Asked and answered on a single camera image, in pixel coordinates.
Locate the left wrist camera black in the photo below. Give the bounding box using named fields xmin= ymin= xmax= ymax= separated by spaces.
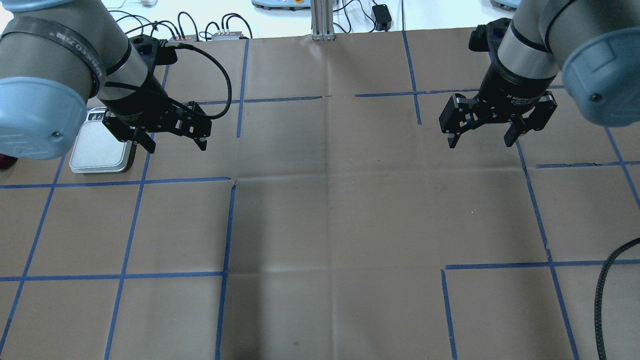
xmin=129 ymin=34 xmax=178 ymax=71

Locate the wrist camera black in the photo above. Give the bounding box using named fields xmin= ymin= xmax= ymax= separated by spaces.
xmin=468 ymin=17 xmax=512 ymax=55
xmin=129 ymin=34 xmax=178 ymax=71

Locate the grey usb hub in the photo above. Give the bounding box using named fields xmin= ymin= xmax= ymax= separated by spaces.
xmin=209 ymin=31 xmax=249 ymax=41
xmin=167 ymin=34 xmax=200 ymax=44

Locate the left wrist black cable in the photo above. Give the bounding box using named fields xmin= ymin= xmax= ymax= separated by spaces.
xmin=167 ymin=42 xmax=233 ymax=121

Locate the black braided cable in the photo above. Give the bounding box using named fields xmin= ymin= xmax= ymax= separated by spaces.
xmin=593 ymin=237 xmax=640 ymax=360

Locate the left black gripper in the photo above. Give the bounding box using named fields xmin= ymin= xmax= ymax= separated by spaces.
xmin=102 ymin=95 xmax=212 ymax=154

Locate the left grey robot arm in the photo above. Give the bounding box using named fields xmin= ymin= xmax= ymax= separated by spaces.
xmin=0 ymin=0 xmax=211 ymax=160

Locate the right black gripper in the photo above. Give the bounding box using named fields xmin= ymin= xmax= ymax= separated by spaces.
xmin=439 ymin=64 xmax=558 ymax=150

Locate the aluminium frame post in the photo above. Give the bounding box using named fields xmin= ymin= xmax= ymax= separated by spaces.
xmin=310 ymin=0 xmax=335 ymax=41

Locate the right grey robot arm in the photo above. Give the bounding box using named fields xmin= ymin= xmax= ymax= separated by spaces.
xmin=439 ymin=0 xmax=640 ymax=149

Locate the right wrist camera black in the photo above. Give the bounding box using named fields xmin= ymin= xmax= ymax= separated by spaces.
xmin=468 ymin=17 xmax=512 ymax=55

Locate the black power adapter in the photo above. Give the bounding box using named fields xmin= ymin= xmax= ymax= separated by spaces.
xmin=371 ymin=3 xmax=393 ymax=32

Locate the silver digital kitchen scale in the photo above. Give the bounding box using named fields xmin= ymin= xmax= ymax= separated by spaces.
xmin=69 ymin=107 xmax=135 ymax=174

